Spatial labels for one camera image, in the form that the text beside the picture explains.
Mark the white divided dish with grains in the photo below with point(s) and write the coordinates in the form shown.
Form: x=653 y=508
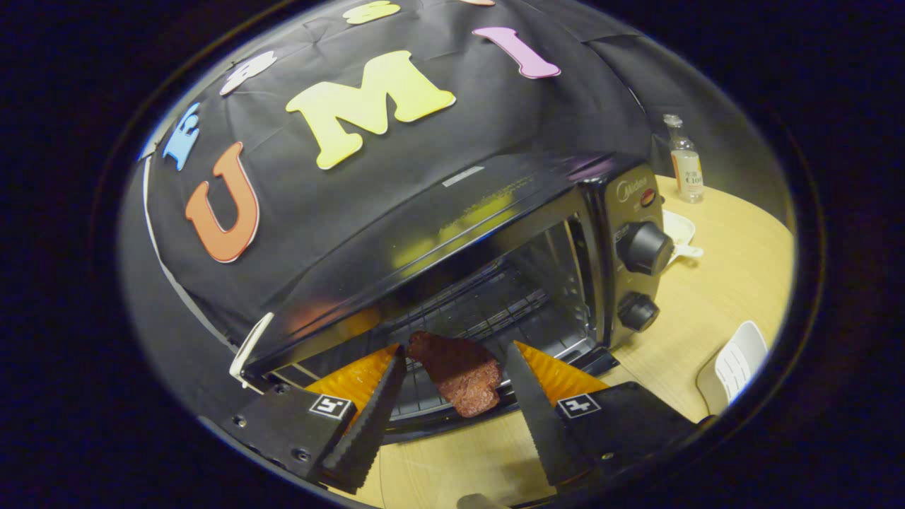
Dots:
x=679 y=230

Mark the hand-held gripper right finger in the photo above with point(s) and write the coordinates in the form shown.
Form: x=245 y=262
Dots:
x=541 y=417

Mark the small white rectangular dish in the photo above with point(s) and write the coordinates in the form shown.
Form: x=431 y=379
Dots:
x=735 y=364

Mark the small clear glass bottle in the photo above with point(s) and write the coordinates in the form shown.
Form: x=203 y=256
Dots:
x=686 y=170

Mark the white pop-up toaster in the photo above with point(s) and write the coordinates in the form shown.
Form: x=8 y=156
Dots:
x=251 y=350

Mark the black toaster oven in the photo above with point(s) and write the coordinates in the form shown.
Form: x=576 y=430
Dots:
x=495 y=205

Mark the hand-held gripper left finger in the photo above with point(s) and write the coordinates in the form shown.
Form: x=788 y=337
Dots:
x=371 y=424

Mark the brown meat slice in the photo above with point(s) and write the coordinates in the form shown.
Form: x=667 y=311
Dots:
x=459 y=375

